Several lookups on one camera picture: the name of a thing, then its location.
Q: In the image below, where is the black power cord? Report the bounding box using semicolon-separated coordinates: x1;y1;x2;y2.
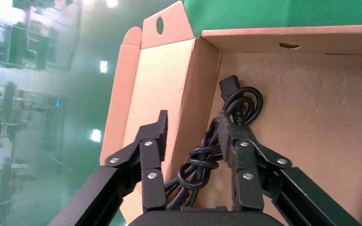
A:
164;75;264;211

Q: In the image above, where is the brown cardboard mailer box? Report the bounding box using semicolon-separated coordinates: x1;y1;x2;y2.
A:
99;0;362;226

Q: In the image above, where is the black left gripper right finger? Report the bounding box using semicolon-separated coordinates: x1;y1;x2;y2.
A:
217;112;362;226

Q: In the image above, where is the green tablecloth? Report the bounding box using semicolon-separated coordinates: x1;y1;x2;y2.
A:
183;0;362;37

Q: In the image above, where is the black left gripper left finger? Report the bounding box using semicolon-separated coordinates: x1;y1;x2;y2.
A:
48;110;169;226

